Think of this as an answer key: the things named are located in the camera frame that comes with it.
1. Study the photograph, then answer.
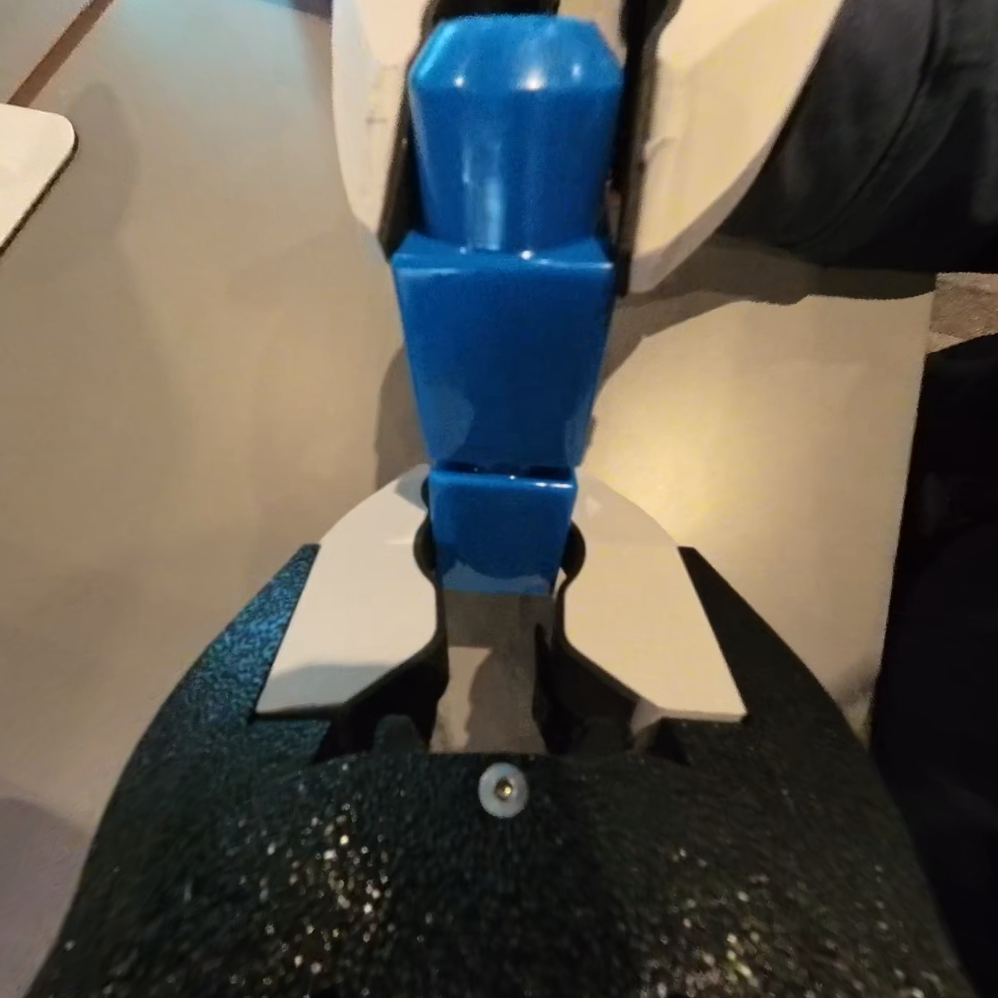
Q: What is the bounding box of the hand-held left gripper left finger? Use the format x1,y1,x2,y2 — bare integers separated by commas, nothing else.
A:
256,472,455,720

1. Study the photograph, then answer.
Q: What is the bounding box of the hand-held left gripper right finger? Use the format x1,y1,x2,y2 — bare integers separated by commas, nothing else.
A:
550,476,751,743

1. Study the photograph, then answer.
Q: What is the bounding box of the blue mega block with stud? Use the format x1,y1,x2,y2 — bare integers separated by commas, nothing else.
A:
392,14,625,470

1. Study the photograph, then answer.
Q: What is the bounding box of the small blue mega block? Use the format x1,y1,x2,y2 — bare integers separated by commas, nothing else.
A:
427,463,580,595

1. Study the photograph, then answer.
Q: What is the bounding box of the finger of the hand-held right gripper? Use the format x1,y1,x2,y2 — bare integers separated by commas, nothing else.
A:
608,0,847,296
331,0,416,244

